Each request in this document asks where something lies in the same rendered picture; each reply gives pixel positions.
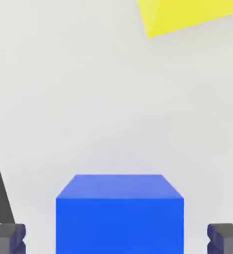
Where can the large yellow box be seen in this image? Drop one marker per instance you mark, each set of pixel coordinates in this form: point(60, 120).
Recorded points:
point(187, 13)

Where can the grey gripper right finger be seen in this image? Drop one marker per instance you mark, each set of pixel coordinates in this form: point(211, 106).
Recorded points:
point(227, 240)

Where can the small blue cube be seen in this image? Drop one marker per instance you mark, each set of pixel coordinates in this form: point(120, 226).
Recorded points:
point(119, 222)

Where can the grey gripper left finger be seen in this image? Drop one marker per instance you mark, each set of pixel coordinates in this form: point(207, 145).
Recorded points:
point(3, 240)

